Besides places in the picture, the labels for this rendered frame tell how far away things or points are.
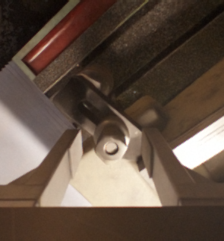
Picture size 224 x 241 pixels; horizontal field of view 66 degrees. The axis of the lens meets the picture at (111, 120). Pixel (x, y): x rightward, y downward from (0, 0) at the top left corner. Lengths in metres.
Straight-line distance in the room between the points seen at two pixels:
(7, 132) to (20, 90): 0.12
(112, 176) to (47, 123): 0.27
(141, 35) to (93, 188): 0.32
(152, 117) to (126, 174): 0.10
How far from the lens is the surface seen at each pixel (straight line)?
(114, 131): 0.15
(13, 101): 0.50
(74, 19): 0.46
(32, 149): 0.53
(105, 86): 0.29
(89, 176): 0.28
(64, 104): 0.19
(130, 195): 0.30
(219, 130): 0.20
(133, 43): 0.42
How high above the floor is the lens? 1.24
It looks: 72 degrees down
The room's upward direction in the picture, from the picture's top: 178 degrees counter-clockwise
